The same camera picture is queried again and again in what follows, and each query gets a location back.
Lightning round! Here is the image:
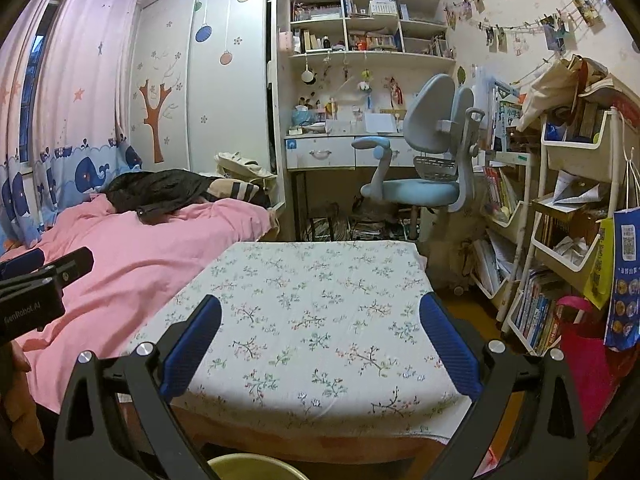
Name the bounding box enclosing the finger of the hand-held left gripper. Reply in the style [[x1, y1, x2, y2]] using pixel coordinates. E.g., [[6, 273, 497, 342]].
[[0, 248, 47, 282], [0, 246, 95, 295]]

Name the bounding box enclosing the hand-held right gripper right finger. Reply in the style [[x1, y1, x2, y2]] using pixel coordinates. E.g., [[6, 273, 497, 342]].
[[420, 290, 588, 480]]

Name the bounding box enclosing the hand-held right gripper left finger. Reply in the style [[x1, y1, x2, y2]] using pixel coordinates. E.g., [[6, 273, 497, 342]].
[[52, 294, 223, 480]]

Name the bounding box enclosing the yellow bin rim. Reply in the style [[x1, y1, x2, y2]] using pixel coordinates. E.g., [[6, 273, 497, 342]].
[[205, 452, 312, 480]]

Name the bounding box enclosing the person's left hand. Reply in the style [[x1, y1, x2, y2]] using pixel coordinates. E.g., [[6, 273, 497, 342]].
[[0, 341, 47, 453]]

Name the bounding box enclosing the pink blanket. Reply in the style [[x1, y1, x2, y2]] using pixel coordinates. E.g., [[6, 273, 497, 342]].
[[0, 194, 273, 411]]

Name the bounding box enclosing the stack of papers and folders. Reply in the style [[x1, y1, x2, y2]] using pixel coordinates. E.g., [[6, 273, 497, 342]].
[[472, 237, 511, 291]]

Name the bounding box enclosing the row of colourful books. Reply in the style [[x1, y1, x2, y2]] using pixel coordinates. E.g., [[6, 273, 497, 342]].
[[515, 270, 563, 356]]

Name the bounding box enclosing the black jacket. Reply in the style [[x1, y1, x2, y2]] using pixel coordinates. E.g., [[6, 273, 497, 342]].
[[102, 170, 226, 223]]

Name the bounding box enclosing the floral tablecloth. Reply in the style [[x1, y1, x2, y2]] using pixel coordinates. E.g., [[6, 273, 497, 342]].
[[117, 240, 473, 443]]

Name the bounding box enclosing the red tote bag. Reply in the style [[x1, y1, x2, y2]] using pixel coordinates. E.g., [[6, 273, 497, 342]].
[[555, 296, 631, 436]]

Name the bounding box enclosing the pile of papers under desk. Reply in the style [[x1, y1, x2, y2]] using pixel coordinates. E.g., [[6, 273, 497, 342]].
[[305, 212, 416, 243]]

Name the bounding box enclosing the whale print curtain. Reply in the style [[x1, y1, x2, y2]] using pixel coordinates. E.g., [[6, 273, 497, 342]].
[[0, 0, 146, 248]]

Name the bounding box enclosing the row of upright books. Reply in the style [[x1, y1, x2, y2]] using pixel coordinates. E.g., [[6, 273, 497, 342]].
[[482, 165, 521, 223]]

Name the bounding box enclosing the beige navy striped cloth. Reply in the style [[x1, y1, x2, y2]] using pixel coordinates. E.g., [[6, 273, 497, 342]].
[[207, 177, 271, 208]]

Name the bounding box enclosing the yellow plastic bag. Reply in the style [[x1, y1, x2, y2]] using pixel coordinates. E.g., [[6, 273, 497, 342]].
[[582, 217, 616, 311]]

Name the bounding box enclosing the blue paper bag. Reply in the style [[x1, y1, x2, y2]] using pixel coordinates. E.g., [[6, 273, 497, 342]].
[[602, 207, 640, 351]]

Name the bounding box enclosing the beige backpack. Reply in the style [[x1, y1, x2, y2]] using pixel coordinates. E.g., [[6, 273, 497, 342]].
[[215, 151, 276, 186]]

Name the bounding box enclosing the blue grey desk chair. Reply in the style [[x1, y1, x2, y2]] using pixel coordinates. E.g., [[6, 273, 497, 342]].
[[351, 74, 486, 241]]

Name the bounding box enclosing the large white shelf trolley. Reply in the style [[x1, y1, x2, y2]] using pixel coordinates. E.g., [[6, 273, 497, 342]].
[[500, 107, 640, 356]]

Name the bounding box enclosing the white wardrobe with decals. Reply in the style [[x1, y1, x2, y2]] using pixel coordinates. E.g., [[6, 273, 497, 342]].
[[131, 0, 276, 178]]

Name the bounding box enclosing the white desk with drawers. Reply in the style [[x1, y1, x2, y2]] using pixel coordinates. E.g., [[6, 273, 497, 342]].
[[284, 132, 426, 241]]

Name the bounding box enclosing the cream cloth bag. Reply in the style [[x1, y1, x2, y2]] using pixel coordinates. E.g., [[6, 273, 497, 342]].
[[517, 57, 588, 133]]

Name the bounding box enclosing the hanging photo garland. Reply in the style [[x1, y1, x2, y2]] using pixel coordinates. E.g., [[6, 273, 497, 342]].
[[445, 0, 608, 56]]

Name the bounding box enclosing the white wall shelf unit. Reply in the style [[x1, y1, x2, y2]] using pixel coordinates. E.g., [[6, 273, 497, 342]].
[[287, 0, 456, 73]]

